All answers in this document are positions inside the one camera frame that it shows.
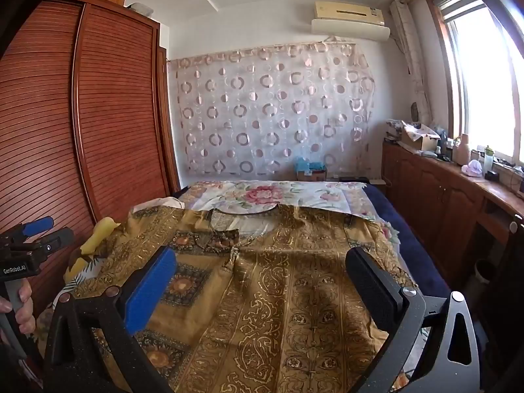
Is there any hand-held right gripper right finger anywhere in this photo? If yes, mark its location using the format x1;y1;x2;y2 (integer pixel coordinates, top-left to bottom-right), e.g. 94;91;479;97
345;247;481;393

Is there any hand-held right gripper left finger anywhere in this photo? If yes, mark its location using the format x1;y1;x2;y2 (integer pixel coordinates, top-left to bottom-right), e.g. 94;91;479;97
41;246;178;393

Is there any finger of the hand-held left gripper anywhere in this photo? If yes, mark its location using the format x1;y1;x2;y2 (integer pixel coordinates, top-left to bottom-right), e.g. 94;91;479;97
22;227;75;263
12;216;55;241

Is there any golden brown patterned garment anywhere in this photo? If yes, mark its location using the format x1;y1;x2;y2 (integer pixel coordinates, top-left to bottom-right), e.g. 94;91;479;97
67;204;418;393

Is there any person's left hand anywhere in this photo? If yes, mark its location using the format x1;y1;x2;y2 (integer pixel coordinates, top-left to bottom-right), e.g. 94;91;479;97
0;278;35;336

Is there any yellow plush toy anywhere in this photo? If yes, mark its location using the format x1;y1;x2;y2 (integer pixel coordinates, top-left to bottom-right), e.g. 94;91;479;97
63;217;121;283

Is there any dark blue bed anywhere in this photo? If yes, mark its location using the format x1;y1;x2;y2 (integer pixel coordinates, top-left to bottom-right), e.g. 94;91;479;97
364;184;451;295

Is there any long wooden cabinet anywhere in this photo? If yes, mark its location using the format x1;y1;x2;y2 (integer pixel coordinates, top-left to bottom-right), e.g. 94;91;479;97
382;139;524;295

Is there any white waste bin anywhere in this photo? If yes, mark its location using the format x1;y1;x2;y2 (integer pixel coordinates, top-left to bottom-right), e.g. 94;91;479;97
475;259;498;291

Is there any brown slatted wooden wardrobe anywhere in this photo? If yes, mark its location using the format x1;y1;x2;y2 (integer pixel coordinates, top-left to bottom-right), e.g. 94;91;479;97
0;0;181;336

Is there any cardboard box with blue bags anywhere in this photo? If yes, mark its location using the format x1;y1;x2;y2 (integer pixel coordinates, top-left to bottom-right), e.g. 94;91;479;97
295;158;328;181

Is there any floral quilt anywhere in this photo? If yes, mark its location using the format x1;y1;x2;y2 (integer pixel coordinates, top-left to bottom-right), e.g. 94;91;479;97
174;180;394;246

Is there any white plastic bag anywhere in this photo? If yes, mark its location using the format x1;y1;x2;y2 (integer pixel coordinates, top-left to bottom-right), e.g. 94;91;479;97
462;159;484;178

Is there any open cardboard box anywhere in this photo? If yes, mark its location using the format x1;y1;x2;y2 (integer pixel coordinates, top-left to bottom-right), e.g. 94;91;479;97
400;121;442;152

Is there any stack of patterned cloths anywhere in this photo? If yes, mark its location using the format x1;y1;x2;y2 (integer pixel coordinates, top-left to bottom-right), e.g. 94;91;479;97
386;120;406;142

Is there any sheer circle pattern curtain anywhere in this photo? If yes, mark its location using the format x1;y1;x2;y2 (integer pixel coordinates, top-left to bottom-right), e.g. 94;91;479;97
170;39;376;175

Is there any wooden framed window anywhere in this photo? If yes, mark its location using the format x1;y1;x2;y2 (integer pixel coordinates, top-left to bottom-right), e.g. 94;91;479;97
426;0;524;173

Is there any white patterned window curtain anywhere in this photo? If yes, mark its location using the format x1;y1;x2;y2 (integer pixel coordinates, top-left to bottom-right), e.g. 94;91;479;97
389;0;432;119

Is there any white air conditioner deflector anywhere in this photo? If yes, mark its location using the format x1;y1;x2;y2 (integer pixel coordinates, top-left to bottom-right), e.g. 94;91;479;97
311;18;390;42

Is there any cream air conditioner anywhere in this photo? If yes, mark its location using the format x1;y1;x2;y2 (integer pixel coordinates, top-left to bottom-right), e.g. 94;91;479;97
314;1;385;25

